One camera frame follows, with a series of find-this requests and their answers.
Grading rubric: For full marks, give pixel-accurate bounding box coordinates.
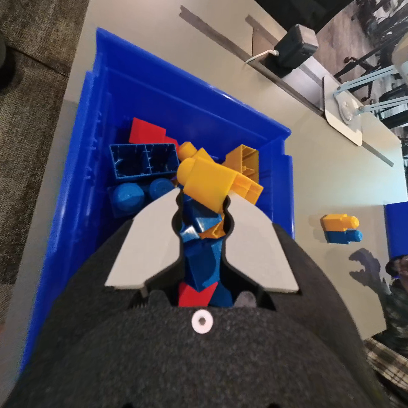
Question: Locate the white tablet stand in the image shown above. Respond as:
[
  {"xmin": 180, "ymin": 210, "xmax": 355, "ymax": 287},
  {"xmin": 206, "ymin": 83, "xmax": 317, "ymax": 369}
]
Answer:
[{"xmin": 322, "ymin": 65, "xmax": 408, "ymax": 147}]

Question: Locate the yellow two-stud toy block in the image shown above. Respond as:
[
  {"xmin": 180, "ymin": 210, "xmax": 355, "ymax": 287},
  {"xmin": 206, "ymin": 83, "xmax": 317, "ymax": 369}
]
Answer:
[{"xmin": 176, "ymin": 142, "xmax": 238, "ymax": 213}]

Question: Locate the black power adapter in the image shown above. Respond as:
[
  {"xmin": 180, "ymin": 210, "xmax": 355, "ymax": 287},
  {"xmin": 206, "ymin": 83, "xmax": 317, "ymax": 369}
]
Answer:
[{"xmin": 273, "ymin": 24, "xmax": 319, "ymax": 69}]

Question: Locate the white cable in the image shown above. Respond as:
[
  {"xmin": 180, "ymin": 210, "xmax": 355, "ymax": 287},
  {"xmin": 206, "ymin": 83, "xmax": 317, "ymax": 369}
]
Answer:
[{"xmin": 245, "ymin": 49, "xmax": 278, "ymax": 63}]

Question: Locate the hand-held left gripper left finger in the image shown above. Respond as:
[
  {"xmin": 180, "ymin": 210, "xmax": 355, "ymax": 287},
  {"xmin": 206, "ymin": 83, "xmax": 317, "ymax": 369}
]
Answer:
[{"xmin": 105, "ymin": 187, "xmax": 185, "ymax": 295}]

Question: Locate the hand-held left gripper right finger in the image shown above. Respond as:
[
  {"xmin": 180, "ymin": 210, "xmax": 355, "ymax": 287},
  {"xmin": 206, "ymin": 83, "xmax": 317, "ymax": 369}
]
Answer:
[{"xmin": 221, "ymin": 191, "xmax": 300, "ymax": 294}]

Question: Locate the person's plaid shirt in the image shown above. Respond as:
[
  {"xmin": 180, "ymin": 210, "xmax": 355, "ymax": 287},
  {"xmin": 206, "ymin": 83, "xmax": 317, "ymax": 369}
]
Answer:
[{"xmin": 363, "ymin": 338, "xmax": 408, "ymax": 396}]

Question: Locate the yellow one-stud toy block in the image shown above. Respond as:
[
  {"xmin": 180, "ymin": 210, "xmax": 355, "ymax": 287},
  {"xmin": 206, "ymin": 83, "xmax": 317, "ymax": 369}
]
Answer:
[{"xmin": 320, "ymin": 214, "xmax": 360, "ymax": 232}]

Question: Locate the pile of toy blocks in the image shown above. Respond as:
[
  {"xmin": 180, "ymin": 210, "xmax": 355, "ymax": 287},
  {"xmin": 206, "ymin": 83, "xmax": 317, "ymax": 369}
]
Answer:
[{"xmin": 107, "ymin": 117, "xmax": 265, "ymax": 308}]

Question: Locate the blue plastic bin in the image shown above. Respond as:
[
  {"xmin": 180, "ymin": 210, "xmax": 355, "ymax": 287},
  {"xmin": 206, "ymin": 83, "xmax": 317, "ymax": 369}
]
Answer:
[
  {"xmin": 384, "ymin": 201, "xmax": 408, "ymax": 259},
  {"xmin": 19, "ymin": 27, "xmax": 295, "ymax": 373}
]

